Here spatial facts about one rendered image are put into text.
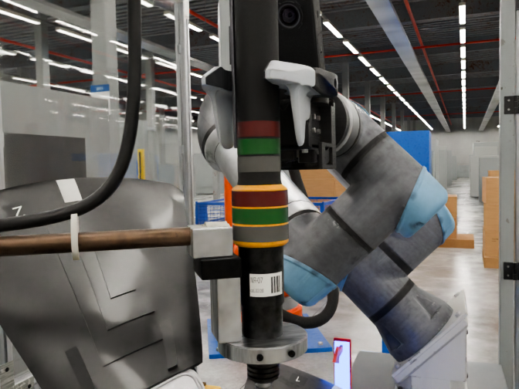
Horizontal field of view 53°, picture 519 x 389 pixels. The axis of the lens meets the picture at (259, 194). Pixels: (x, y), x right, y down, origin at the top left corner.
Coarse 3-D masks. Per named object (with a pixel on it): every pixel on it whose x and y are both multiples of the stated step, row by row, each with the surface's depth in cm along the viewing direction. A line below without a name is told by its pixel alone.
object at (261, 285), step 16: (240, 256) 40; (256, 256) 39; (272, 256) 39; (256, 272) 39; (272, 272) 39; (240, 288) 40; (256, 288) 39; (272, 288) 39; (256, 304) 39; (272, 304) 39; (256, 320) 39; (272, 320) 39; (256, 336) 39; (272, 336) 39; (256, 368) 40; (272, 368) 40
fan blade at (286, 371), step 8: (280, 368) 66; (288, 368) 66; (296, 368) 67; (280, 376) 64; (288, 376) 64; (304, 376) 65; (312, 376) 66; (248, 384) 60; (272, 384) 61; (280, 384) 61; (288, 384) 62; (296, 384) 62; (304, 384) 63; (312, 384) 63; (320, 384) 64; (328, 384) 65
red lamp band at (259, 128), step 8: (256, 120) 38; (264, 120) 38; (272, 120) 39; (240, 128) 39; (248, 128) 38; (256, 128) 38; (264, 128) 38; (272, 128) 39; (240, 136) 39; (248, 136) 38; (256, 136) 38; (264, 136) 38; (272, 136) 39
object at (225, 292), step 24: (192, 240) 38; (216, 240) 38; (216, 264) 37; (240, 264) 38; (216, 288) 38; (216, 312) 39; (240, 312) 39; (216, 336) 39; (240, 336) 39; (288, 336) 40; (240, 360) 38; (264, 360) 37; (288, 360) 38
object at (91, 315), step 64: (0, 192) 47; (128, 192) 52; (64, 256) 44; (128, 256) 45; (0, 320) 40; (64, 320) 41; (128, 320) 41; (192, 320) 42; (64, 384) 38; (128, 384) 38
